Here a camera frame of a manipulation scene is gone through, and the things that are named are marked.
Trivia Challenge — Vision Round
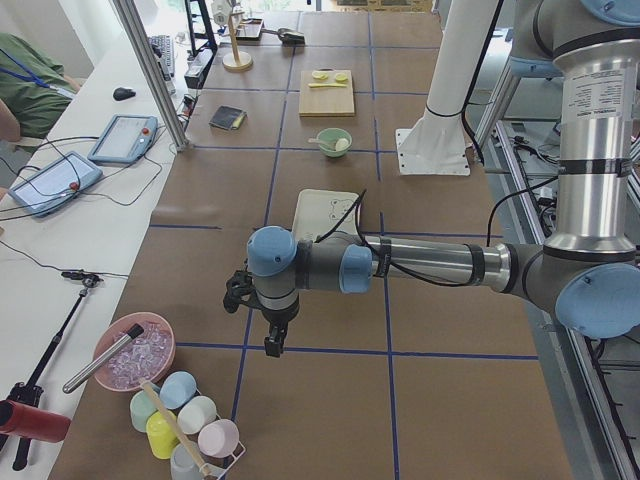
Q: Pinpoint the pink cup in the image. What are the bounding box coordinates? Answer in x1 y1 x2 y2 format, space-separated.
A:
198 419 239 458

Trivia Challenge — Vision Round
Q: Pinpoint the black computer mouse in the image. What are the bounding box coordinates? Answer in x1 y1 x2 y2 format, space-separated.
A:
112 87 136 101

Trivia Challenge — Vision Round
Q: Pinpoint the wooden stand with base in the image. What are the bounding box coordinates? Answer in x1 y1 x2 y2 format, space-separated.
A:
222 10 253 72

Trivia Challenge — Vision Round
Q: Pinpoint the yellow green cup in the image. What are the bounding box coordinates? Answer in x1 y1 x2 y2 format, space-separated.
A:
146 411 179 460

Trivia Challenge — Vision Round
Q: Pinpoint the mint white cup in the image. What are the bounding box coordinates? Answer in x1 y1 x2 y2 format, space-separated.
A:
177 395 217 435

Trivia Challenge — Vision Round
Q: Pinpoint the black keyboard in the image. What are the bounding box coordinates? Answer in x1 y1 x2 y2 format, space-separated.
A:
148 35 175 79

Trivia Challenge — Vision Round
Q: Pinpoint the light blue cup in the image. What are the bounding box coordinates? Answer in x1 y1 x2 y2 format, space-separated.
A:
159 371 197 410

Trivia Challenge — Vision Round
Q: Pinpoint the blue teach pendant near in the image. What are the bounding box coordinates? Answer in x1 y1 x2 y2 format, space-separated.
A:
8 151 103 217

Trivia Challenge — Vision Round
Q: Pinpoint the red cylinder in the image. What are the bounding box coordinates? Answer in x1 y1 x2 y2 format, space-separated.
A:
1 400 71 443

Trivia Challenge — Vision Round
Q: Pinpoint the yellow sponge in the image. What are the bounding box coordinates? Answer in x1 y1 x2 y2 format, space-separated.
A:
232 113 246 130

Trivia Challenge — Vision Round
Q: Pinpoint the wooden stick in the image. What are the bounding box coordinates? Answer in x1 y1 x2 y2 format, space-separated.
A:
140 380 212 479

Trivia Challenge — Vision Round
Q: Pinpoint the black selfie stick tripod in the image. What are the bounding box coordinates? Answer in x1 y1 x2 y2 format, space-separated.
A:
1 270 102 471

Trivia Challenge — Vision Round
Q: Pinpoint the person in green shirt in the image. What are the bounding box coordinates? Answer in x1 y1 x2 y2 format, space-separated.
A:
1 33 80 153

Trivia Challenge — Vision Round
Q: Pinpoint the grey cup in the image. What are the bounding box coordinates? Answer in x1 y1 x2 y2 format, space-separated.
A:
170 444 203 480

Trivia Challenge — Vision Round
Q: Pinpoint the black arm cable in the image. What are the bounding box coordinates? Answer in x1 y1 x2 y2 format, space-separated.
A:
316 0 566 288

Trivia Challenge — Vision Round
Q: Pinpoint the bamboo cutting board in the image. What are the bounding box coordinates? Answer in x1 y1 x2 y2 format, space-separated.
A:
299 70 355 117

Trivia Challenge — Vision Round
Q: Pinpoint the green mint cup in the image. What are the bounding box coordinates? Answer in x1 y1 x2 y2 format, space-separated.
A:
129 390 157 433

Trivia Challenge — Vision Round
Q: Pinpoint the white wire cup rack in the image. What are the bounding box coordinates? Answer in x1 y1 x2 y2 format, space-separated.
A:
192 390 246 478

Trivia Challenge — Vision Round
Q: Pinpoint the aluminium frame post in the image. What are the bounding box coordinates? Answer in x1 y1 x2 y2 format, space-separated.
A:
113 0 189 152

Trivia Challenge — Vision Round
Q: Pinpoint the blue teach pendant far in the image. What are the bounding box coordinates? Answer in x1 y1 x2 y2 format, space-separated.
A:
87 114 158 165

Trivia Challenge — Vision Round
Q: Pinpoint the white steamed bun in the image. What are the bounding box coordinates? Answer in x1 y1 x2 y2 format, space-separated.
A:
334 138 350 151

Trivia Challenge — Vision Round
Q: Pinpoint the pink bowl with ice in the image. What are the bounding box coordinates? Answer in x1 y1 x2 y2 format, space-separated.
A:
94 312 176 392

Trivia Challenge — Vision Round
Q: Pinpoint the dark tray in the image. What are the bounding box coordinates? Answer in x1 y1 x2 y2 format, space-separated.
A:
234 18 264 41

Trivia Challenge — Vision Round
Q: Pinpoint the black scoop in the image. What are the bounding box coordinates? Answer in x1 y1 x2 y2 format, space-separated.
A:
261 28 306 46

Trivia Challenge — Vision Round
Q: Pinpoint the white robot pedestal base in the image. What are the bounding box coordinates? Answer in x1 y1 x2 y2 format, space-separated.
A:
396 0 502 176

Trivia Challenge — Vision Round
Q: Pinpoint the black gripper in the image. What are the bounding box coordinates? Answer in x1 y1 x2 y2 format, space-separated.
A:
223 270 299 357

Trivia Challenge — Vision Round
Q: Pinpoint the white serving tray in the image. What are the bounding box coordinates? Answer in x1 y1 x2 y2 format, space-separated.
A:
292 189 358 241

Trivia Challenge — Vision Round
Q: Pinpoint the blue teach pendant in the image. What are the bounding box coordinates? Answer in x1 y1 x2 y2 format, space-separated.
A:
87 114 158 165
8 151 103 217

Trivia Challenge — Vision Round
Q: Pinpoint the lemon slice lower front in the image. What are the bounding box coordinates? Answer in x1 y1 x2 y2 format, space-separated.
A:
312 71 328 81

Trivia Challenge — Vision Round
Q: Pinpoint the mint green bowl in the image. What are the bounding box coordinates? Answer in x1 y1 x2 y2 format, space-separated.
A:
316 128 352 158

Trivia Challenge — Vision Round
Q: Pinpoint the yellow plastic knife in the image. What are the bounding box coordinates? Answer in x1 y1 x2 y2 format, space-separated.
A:
307 82 348 89

